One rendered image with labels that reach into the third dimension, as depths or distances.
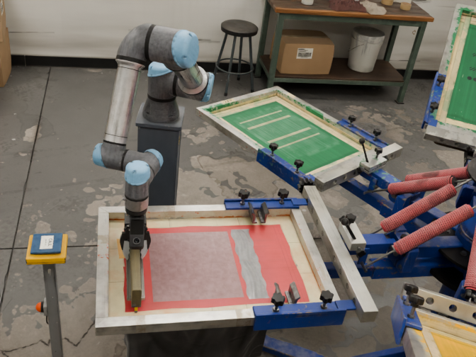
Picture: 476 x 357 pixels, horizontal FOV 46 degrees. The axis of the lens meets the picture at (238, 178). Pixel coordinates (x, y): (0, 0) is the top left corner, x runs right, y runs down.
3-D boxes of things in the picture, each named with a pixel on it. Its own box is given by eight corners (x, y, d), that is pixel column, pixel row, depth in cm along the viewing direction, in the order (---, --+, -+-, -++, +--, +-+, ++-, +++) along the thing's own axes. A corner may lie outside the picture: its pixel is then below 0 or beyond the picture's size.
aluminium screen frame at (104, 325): (95, 336, 167) (95, 327, 165) (98, 214, 214) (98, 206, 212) (343, 319, 184) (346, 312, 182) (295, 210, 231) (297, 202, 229)
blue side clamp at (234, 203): (224, 220, 222) (226, 206, 218) (222, 212, 226) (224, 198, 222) (297, 218, 228) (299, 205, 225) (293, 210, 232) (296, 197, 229)
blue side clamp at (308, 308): (253, 331, 177) (256, 315, 173) (250, 319, 181) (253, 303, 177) (342, 324, 184) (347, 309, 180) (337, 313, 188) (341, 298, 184)
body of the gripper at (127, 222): (146, 226, 192) (147, 197, 186) (147, 242, 185) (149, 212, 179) (122, 226, 190) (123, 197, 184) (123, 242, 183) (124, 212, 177)
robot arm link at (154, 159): (133, 142, 187) (120, 158, 178) (166, 149, 186) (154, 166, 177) (133, 163, 192) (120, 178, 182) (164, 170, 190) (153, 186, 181)
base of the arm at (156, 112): (145, 104, 239) (146, 83, 234) (180, 108, 240) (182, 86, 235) (139, 121, 227) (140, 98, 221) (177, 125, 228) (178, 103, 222)
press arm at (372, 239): (342, 256, 205) (346, 245, 202) (337, 244, 210) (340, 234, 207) (386, 253, 209) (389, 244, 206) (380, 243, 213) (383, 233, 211)
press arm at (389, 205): (257, 134, 298) (258, 124, 294) (265, 131, 301) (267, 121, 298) (463, 270, 225) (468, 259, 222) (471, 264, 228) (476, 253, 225)
